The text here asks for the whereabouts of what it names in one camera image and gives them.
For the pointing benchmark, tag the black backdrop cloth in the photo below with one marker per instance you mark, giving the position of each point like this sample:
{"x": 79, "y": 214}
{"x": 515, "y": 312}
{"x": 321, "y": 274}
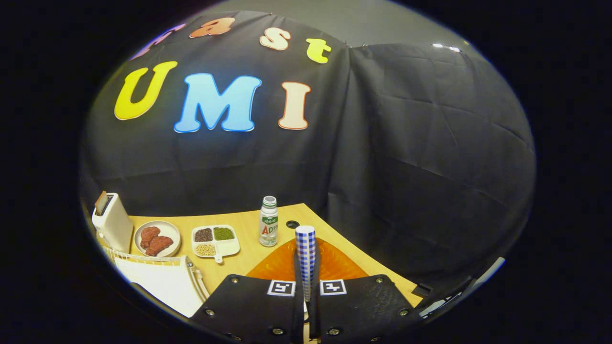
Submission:
{"x": 406, "y": 143}

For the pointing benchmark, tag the brown toast slice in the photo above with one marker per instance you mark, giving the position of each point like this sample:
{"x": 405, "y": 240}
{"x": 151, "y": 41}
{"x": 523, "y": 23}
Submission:
{"x": 100, "y": 201}

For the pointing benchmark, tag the white dish rack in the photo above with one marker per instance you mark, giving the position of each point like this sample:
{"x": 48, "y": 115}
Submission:
{"x": 162, "y": 286}

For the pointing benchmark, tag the brown meat piece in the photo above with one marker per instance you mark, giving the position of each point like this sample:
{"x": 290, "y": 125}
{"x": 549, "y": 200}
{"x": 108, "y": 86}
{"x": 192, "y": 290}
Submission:
{"x": 149, "y": 235}
{"x": 160, "y": 244}

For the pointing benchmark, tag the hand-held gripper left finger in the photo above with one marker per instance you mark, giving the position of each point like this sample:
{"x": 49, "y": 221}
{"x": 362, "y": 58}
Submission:
{"x": 248, "y": 306}

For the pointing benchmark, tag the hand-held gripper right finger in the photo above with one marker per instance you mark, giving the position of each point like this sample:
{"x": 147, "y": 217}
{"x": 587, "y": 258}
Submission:
{"x": 363, "y": 306}

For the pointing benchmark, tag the dark bean pile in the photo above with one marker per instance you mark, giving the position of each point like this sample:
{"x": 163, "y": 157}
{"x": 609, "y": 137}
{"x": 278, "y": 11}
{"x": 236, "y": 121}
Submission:
{"x": 203, "y": 234}

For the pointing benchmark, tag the white drink bottle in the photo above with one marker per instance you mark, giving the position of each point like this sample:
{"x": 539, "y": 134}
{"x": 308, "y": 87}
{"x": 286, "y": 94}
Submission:
{"x": 268, "y": 227}

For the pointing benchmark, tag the white toaster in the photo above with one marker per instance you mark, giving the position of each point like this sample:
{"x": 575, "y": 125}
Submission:
{"x": 114, "y": 229}

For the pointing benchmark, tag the small beige plate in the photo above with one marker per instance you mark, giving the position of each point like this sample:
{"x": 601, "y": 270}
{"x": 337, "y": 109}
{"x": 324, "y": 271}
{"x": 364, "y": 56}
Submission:
{"x": 169, "y": 229}

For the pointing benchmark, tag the yellow bean pile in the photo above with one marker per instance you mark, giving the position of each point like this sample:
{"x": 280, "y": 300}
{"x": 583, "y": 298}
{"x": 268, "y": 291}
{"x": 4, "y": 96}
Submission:
{"x": 205, "y": 249}

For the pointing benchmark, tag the white divided tray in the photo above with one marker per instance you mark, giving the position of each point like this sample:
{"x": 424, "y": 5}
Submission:
{"x": 228, "y": 247}

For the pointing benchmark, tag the green bean pile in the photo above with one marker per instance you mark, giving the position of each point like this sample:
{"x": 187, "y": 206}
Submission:
{"x": 223, "y": 233}

